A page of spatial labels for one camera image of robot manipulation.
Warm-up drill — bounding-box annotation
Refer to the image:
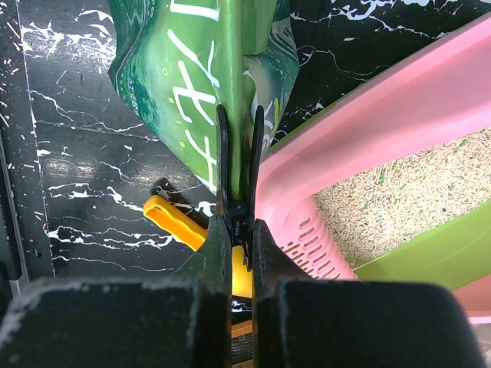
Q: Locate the green cat litter bag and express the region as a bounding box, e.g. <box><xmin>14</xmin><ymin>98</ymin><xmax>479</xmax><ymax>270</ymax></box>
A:
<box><xmin>108</xmin><ymin>1</ymin><xmax>299</xmax><ymax>192</ymax></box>

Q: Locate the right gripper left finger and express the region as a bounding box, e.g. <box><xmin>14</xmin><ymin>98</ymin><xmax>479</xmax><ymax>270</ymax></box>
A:
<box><xmin>1</xmin><ymin>216</ymin><xmax>232</xmax><ymax>367</ymax></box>

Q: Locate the black bag clip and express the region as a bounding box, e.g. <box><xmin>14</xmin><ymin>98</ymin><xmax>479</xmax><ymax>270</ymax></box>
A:
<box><xmin>216</xmin><ymin>104</ymin><xmax>264</xmax><ymax>271</ymax></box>

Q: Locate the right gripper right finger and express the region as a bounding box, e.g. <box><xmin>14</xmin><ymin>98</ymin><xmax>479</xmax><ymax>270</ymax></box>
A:
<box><xmin>251</xmin><ymin>220</ymin><xmax>485</xmax><ymax>367</ymax></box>

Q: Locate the yellow plastic litter scoop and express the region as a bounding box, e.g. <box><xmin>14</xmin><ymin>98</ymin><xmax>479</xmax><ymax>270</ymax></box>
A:
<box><xmin>143</xmin><ymin>195</ymin><xmax>252</xmax><ymax>298</ymax></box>

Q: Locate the pink green litter box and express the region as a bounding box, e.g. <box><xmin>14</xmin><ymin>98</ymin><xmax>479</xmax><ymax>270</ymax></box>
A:
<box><xmin>255</xmin><ymin>15</ymin><xmax>490</xmax><ymax>324</ymax></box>

